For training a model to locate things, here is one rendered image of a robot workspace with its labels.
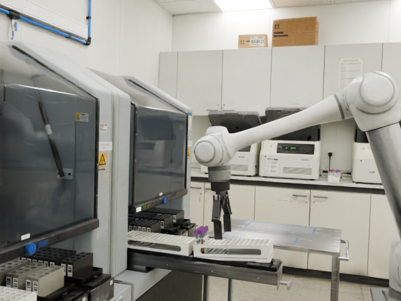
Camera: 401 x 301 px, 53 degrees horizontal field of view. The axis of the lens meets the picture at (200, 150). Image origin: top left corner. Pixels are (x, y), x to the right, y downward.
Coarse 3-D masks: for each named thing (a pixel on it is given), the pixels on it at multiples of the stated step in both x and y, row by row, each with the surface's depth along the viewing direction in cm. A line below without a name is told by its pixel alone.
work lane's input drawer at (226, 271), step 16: (128, 256) 162; (144, 256) 160; (160, 256) 158; (176, 256) 157; (192, 256) 156; (192, 272) 154; (208, 272) 152; (224, 272) 149; (240, 272) 147; (256, 272) 146; (272, 272) 144; (288, 288) 144
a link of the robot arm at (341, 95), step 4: (344, 88) 144; (340, 92) 143; (344, 92) 139; (336, 96) 142; (340, 96) 141; (344, 96) 139; (340, 100) 140; (344, 100) 139; (340, 104) 140; (344, 104) 140; (344, 108) 140; (348, 108) 138; (344, 112) 141; (348, 112) 141; (344, 116) 142; (348, 116) 142; (352, 116) 143
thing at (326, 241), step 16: (240, 224) 213; (256, 224) 215; (272, 224) 216; (288, 224) 217; (288, 240) 183; (304, 240) 184; (320, 240) 184; (336, 240) 185; (336, 256) 167; (336, 272) 167; (208, 288) 188; (336, 288) 167
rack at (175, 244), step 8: (128, 232) 170; (136, 232) 171; (144, 232) 171; (152, 232) 172; (128, 240) 171; (136, 240) 163; (144, 240) 162; (152, 240) 161; (160, 240) 160; (168, 240) 161; (176, 240) 161; (184, 240) 160; (192, 240) 161; (136, 248) 163; (144, 248) 162; (152, 248) 161; (160, 248) 168; (168, 248) 168; (176, 248) 168; (184, 248) 156; (192, 248) 161
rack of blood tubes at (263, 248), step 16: (208, 240) 161; (224, 240) 159; (240, 240) 156; (256, 240) 155; (272, 240) 154; (208, 256) 153; (224, 256) 151; (240, 256) 149; (256, 256) 147; (272, 256) 152
